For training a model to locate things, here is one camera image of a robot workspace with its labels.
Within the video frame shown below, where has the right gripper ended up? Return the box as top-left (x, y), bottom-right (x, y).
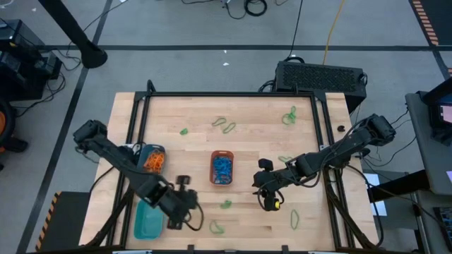
top-left (252, 158), bottom-right (297, 212)

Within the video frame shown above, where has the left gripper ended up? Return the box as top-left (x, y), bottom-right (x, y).
top-left (154, 175), bottom-right (199, 230)

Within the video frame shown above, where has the blue rubber band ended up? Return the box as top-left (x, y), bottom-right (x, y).
top-left (213, 169), bottom-right (233, 185)
top-left (213, 157), bottom-right (233, 172)

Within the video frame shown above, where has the bright teal plastic basket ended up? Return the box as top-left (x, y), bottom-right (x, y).
top-left (133, 199), bottom-right (165, 241)

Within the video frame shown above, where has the orange plastic basket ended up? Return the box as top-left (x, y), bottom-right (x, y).
top-left (209, 150), bottom-right (235, 186)

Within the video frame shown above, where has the dark teal plastic basket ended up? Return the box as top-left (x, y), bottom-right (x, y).
top-left (136, 143), bottom-right (167, 176)

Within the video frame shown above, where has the black perforated computer case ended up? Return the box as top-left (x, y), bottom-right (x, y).
top-left (274, 60), bottom-right (368, 114)

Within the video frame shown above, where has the black hazard-striped floor mat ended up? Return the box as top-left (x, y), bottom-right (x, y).
top-left (34, 190), bottom-right (92, 253)
top-left (409, 0), bottom-right (452, 47)

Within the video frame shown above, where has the black beam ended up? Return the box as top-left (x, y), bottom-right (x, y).
top-left (367, 169), bottom-right (430, 204)

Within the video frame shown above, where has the grey desk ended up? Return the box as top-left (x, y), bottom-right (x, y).
top-left (405, 90), bottom-right (452, 197)

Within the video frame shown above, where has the black pole stand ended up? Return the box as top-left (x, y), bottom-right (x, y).
top-left (37, 0), bottom-right (109, 70)

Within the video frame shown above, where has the black orange wheeled machine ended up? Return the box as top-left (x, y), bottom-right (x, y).
top-left (0, 97), bottom-right (30, 173)

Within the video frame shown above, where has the black keyboard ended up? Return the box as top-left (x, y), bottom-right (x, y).
top-left (433, 206), bottom-right (452, 245)

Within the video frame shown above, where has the black monitor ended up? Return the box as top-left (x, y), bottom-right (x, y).
top-left (422, 77), bottom-right (452, 146)

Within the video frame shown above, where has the black equipment cart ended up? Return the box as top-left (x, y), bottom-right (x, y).
top-left (0, 19), bottom-right (64, 102)

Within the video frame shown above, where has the thin black cable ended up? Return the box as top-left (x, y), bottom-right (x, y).
top-left (284, 0), bottom-right (304, 63)

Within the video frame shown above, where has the yellow cable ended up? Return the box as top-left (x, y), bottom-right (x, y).
top-left (321, 0), bottom-right (346, 66)

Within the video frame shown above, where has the coiled black cable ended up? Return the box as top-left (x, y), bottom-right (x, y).
top-left (243, 0), bottom-right (268, 18)

